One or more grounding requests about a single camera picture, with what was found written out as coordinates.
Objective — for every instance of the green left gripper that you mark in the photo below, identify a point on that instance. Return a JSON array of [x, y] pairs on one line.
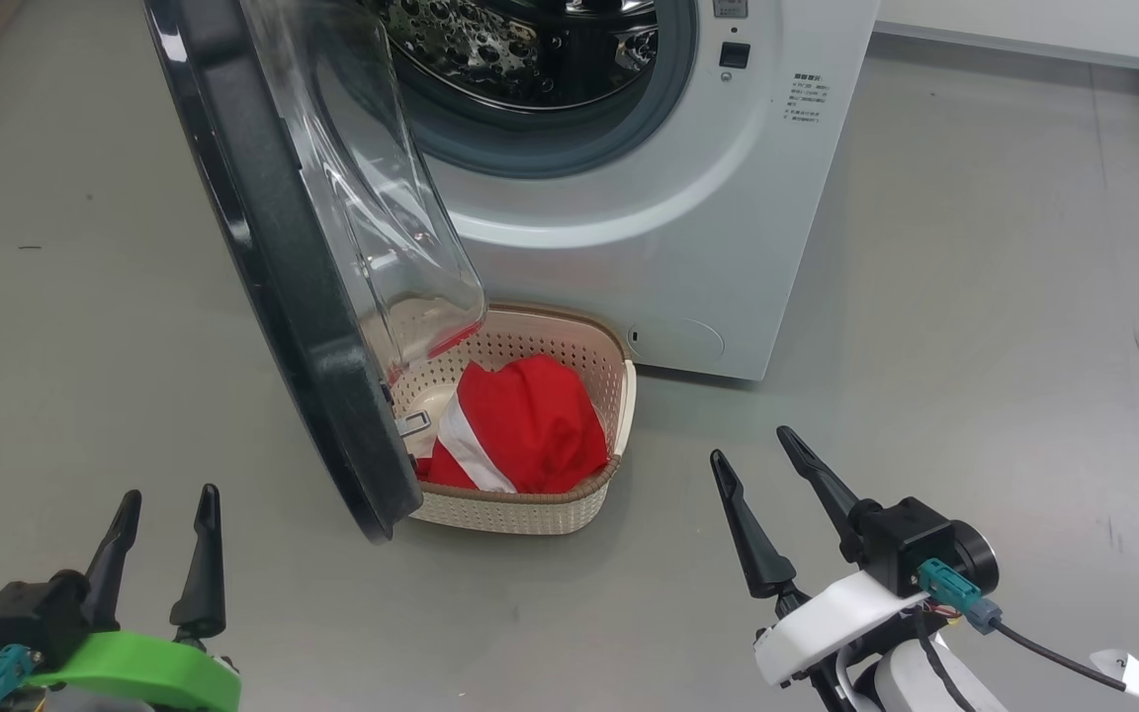
[[154, 667]]

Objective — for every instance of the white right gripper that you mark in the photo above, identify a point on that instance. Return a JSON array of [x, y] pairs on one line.
[[827, 623]]

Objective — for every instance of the red and white garment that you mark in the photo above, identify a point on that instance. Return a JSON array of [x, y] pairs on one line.
[[540, 425]]

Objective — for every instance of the dark round washing machine door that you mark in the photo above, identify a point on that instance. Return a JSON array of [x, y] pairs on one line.
[[283, 297]]

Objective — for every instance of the cream perforated laundry basket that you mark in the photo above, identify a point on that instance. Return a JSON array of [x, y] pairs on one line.
[[530, 514]]

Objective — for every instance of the white front-load washing machine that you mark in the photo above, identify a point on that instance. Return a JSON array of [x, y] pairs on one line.
[[708, 247]]

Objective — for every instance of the grey rubber door gasket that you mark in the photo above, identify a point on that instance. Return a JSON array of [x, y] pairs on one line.
[[629, 129]]

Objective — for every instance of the steel perforated washer drum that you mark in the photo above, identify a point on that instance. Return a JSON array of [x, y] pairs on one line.
[[490, 59]]

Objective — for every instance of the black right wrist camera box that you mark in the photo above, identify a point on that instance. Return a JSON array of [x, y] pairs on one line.
[[916, 539]]

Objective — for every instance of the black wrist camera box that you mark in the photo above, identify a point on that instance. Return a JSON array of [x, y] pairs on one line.
[[26, 613], [916, 539]]

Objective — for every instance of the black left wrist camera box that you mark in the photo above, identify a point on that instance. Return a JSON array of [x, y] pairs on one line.
[[26, 613]]

